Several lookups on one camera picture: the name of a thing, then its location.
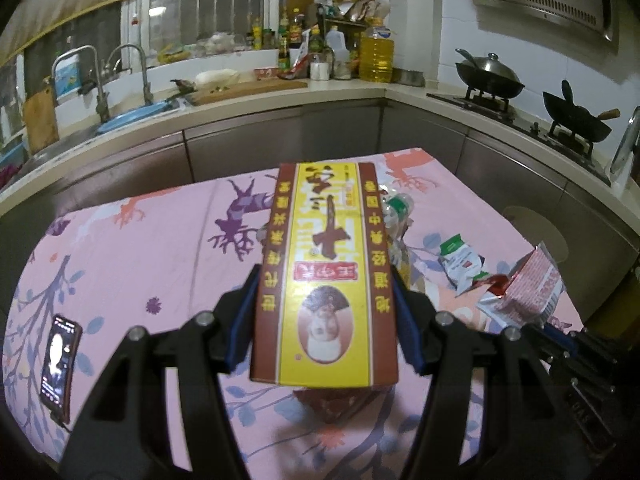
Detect barred window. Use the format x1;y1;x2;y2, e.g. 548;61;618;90
149;0;291;57

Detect white green packet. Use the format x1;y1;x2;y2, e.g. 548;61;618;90
437;232;492;296

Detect white plastic jug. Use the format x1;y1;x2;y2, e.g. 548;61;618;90
325;27;352;79

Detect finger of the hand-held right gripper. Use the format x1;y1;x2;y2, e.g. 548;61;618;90
521;321;578;361

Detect black smartphone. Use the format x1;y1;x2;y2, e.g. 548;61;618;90
39;314;84;424

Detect black wok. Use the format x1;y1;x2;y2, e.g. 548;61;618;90
542;80;622;144

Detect tall steel faucet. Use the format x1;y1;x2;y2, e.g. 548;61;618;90
107;43;154;106
52;45;112;124

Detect wooden cutting board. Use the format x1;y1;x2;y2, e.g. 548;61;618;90
191;79;309;107

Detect crushed green label plastic bottle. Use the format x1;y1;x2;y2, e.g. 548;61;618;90
381;190;427;291

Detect black gas stove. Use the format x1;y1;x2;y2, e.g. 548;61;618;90
426;87;613;187

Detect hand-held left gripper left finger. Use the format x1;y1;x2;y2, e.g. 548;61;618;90
60;272;264;480

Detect steel kitchen cabinet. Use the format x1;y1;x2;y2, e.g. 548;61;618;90
0;80;640;323

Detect yellow brown carton box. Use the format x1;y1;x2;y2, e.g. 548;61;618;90
249;161;401;423

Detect standing wooden chopping board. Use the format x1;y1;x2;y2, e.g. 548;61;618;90
22;86;61;156

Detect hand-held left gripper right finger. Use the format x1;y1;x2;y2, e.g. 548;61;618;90
390;265;592;480

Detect large yellow oil bottle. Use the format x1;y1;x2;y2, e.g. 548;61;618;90
358;17;396;84

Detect red white packet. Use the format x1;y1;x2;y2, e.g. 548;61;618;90
475;244;566;332

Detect blue plastic basin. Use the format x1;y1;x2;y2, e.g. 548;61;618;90
95;102;172;136

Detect wok with metal lid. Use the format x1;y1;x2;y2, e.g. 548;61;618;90
454;48;527;101

